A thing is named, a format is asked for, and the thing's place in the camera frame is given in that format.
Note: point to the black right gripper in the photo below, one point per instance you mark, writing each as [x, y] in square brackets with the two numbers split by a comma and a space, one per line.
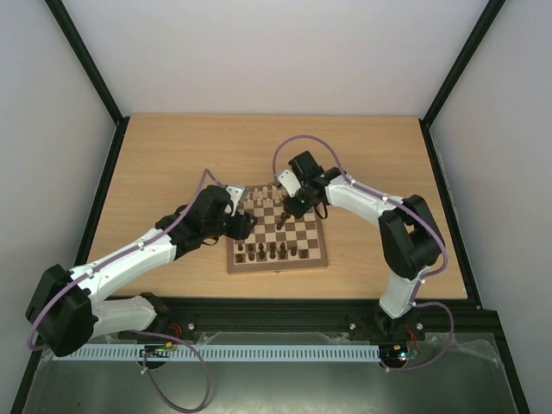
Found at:
[291, 207]

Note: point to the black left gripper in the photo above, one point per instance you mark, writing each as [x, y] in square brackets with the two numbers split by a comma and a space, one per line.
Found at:
[243, 228]

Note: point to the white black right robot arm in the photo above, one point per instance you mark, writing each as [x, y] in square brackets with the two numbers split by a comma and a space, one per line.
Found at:
[411, 241]

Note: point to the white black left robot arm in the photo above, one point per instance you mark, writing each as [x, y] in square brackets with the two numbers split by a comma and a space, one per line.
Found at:
[70, 307]

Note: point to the pile of dark chess pieces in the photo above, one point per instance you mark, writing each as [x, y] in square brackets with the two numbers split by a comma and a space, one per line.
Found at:
[282, 219]

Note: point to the row of light chess pieces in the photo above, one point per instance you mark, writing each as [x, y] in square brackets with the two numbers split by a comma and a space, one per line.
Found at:
[263, 196]

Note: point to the wooden chess board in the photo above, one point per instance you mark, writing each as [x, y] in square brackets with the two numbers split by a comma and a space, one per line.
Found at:
[303, 233]

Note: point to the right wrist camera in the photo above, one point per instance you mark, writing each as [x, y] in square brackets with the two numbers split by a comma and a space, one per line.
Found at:
[289, 181]

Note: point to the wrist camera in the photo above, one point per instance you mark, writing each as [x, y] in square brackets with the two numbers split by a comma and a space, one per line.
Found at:
[289, 181]
[237, 194]

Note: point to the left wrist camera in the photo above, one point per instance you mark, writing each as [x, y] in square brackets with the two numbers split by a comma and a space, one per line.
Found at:
[237, 194]

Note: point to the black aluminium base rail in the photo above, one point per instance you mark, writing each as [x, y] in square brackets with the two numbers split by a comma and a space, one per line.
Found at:
[360, 319]

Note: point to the black frame post right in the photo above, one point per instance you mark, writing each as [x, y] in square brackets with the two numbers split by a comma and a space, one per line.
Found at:
[462, 60]

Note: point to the black frame post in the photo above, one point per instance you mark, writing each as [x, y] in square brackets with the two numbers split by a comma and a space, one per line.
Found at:
[462, 60]
[68, 28]

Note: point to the light blue slotted cable duct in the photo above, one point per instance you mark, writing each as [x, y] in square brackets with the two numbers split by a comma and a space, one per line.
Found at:
[227, 353]

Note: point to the black frame post left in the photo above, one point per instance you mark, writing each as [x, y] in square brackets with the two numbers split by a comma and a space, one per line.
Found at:
[68, 28]

